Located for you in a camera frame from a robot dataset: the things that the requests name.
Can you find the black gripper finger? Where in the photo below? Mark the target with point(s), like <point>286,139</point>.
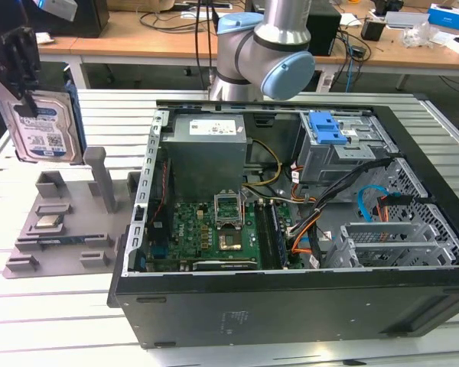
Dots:
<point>21,61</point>

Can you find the hard disk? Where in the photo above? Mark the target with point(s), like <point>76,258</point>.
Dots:
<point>46,134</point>

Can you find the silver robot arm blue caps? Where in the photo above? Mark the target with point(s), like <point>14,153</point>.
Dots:
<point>252,49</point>

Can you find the metal disk bay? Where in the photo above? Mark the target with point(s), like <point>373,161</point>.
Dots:
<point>386,248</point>

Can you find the white crumpled paper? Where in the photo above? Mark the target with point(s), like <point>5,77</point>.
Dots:
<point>44,37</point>

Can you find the black computer tower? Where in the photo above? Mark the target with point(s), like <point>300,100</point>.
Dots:
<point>88,19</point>

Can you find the silver CPU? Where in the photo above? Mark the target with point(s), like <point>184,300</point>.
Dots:
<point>49,221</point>

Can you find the grey parts rack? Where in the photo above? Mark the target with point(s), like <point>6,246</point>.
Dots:
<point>72,229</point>

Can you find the RAM stick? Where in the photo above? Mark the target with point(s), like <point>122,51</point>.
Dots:
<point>61,241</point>

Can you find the grey power supply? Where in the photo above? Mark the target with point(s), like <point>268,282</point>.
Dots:
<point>202,160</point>

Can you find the green motherboard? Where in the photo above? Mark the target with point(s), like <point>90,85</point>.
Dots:
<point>191,229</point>

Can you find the CPU socket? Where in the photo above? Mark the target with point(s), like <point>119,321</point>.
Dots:
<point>229,241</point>

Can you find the black graphics card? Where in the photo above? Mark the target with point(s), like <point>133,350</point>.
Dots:
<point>225,265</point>

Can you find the black RAM slot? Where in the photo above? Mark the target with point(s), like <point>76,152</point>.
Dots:
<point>280,235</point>
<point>274,235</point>
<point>261,235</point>
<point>267,235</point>

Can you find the white power strip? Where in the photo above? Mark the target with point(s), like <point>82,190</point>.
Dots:
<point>325,83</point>

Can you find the black box on desk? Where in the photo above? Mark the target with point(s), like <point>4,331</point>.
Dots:
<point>327,30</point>

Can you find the blue plastic drive latch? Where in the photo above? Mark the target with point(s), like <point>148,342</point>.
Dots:
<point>325,132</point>

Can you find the grey metal drive cage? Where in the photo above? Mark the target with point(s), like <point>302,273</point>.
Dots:
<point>329,164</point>

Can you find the black PC case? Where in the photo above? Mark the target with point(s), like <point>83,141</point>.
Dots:
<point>252,313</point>

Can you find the small black box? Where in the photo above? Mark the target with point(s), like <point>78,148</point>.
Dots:
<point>373,30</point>

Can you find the flat grey box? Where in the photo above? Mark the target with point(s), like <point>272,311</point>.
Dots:
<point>405,20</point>

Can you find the clear plastic bag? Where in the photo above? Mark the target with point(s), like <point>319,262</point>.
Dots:
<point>420,34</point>

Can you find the blue cardboard box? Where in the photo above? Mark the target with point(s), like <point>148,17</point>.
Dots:
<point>449,17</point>

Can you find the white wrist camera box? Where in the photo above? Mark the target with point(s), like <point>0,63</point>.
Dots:
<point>61,8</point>

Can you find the wooden desk white frame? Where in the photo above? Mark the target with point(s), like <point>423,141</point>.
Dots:
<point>137,42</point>

